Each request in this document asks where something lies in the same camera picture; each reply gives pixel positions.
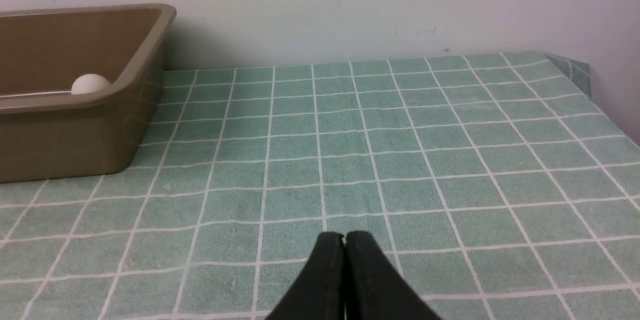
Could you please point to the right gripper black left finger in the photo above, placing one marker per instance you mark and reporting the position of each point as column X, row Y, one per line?
column 316, row 293

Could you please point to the green checkered tablecloth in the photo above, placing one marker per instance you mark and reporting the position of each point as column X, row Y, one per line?
column 491, row 182

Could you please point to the olive plastic bin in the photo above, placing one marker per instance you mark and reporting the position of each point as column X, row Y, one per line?
column 46, row 132

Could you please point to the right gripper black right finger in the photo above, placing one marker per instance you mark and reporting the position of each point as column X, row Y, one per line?
column 375, row 290

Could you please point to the white table-tennis ball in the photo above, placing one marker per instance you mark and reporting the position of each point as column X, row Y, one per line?
column 89, row 83

